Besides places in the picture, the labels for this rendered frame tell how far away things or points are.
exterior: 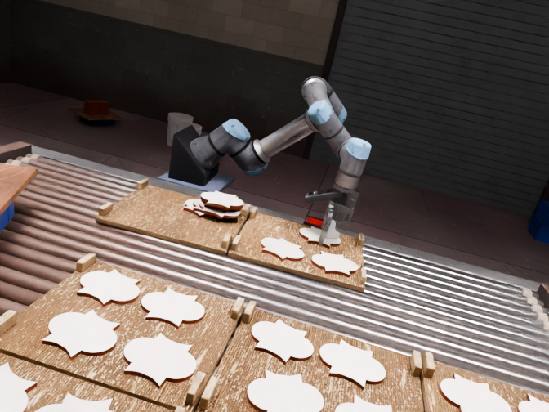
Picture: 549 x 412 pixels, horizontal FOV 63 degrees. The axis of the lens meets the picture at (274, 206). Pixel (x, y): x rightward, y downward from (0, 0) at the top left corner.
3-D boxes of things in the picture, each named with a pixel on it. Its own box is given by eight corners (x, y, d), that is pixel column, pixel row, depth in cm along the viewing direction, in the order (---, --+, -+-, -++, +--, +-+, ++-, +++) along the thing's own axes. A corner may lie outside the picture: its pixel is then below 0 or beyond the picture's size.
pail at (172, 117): (192, 150, 551) (196, 119, 538) (167, 147, 537) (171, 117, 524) (185, 142, 575) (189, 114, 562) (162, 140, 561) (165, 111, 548)
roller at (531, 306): (13, 169, 171) (13, 157, 169) (540, 316, 147) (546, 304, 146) (3, 172, 166) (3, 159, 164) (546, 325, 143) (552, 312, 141)
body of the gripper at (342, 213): (347, 227, 146) (360, 194, 142) (322, 219, 147) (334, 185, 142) (347, 218, 154) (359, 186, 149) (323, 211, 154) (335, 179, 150)
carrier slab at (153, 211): (144, 187, 168) (145, 183, 168) (249, 214, 165) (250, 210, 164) (95, 221, 136) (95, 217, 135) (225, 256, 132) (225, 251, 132)
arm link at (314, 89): (314, 61, 180) (332, 99, 138) (329, 83, 185) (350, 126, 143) (291, 78, 183) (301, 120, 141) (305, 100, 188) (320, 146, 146)
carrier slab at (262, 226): (252, 215, 165) (252, 211, 164) (360, 243, 162) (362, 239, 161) (227, 257, 132) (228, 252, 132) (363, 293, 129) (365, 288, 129)
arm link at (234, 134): (211, 127, 201) (234, 110, 197) (229, 150, 207) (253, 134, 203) (207, 138, 191) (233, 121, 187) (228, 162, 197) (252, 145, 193)
